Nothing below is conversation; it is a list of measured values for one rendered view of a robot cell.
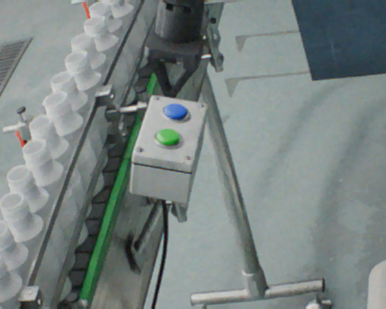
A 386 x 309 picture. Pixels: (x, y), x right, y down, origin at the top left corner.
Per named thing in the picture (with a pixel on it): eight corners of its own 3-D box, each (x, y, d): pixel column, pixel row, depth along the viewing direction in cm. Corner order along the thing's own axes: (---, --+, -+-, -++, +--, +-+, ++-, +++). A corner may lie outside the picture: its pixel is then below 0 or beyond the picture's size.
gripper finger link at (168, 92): (140, 102, 133) (147, 40, 128) (151, 74, 139) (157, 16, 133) (193, 111, 133) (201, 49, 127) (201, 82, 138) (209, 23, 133)
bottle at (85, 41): (84, 125, 170) (58, 42, 161) (114, 108, 172) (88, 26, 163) (100, 138, 165) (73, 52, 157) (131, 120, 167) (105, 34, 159)
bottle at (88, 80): (128, 142, 162) (100, 52, 154) (96, 160, 161) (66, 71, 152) (111, 128, 167) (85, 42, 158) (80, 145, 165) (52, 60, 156)
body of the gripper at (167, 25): (142, 60, 126) (149, 10, 122) (158, 22, 134) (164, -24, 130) (196, 68, 126) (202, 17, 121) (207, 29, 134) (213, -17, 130)
